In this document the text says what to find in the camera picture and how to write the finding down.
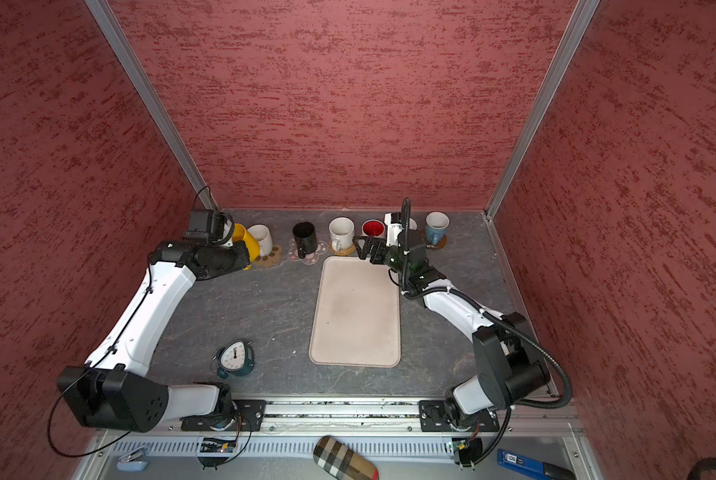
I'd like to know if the beige serving tray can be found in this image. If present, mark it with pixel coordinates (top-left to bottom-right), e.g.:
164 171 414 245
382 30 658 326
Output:
309 256 401 368

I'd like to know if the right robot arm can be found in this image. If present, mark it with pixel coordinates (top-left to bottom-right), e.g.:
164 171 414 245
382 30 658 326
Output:
353 236 573 431

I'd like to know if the paw print coaster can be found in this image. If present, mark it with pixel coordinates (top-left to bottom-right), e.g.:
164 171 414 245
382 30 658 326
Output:
252 244 284 269

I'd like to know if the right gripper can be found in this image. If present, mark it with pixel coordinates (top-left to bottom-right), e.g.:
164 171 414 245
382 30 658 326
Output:
353 237 411 277

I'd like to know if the yellow mug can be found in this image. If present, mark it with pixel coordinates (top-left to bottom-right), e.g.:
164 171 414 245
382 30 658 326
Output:
232 223 261 263

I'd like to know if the white mug front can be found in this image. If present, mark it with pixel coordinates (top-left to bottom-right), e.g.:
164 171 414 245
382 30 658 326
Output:
248 224 274 257

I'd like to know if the red mug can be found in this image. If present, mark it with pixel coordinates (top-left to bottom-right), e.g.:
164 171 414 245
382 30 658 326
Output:
362 219 387 238

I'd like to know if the blue handled tool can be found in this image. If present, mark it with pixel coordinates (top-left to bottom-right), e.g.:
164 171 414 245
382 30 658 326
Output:
497 449 576 480

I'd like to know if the pink flower coaster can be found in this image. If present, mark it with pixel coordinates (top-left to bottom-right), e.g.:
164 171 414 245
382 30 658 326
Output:
286 239 330 265

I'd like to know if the small stapler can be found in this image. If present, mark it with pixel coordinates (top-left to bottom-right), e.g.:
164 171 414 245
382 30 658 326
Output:
116 446 149 473

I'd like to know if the brown glossy round coaster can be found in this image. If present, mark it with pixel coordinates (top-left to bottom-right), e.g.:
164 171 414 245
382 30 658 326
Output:
423 230 447 250

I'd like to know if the teal alarm clock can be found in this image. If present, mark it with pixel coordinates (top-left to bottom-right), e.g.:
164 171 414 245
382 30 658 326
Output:
215 340 255 379

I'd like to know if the black mug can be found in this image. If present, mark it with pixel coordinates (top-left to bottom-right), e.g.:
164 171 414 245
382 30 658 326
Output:
292 222 318 259

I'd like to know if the blue mug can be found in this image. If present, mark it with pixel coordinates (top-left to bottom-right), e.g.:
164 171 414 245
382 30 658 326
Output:
425 211 450 246

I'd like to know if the plaid glasses case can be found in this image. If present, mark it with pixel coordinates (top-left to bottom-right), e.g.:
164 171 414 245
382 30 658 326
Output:
313 436 380 480

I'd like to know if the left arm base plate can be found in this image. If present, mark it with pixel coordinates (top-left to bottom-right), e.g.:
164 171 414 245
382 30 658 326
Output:
181 399 267 432

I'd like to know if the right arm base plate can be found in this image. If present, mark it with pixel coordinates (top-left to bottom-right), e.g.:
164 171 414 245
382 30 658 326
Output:
418 399 500 433

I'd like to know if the brown wicker round coaster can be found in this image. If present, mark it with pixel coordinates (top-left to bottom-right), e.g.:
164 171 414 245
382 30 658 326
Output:
330 241 356 257

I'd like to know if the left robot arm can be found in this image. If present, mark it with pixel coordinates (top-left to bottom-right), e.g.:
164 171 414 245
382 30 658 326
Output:
56 240 251 436

